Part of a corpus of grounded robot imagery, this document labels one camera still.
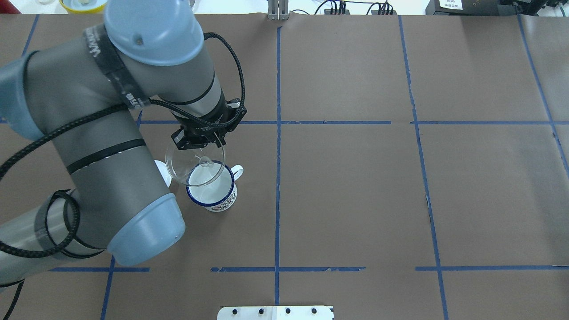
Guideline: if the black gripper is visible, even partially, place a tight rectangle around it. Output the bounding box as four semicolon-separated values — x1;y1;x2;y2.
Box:
171;99;230;151

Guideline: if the white enamel cup lid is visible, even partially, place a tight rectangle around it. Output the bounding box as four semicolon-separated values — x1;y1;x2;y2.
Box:
154;160;172;188

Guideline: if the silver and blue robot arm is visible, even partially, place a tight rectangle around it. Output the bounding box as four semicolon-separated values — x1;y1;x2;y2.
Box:
1;0;246;290

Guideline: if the white enamel cup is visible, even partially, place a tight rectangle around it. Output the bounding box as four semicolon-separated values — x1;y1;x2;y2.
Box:
186;161;244;212

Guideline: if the black computer box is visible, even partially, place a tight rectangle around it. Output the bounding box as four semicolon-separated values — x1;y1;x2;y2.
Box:
425;0;522;16

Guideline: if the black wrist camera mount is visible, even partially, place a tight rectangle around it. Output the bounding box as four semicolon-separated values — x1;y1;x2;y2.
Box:
225;99;247;133

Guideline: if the aluminium frame post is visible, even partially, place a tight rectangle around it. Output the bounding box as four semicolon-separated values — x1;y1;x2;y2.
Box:
267;0;290;20

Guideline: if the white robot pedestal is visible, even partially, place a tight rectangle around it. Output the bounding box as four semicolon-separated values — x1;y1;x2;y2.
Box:
217;305;335;320

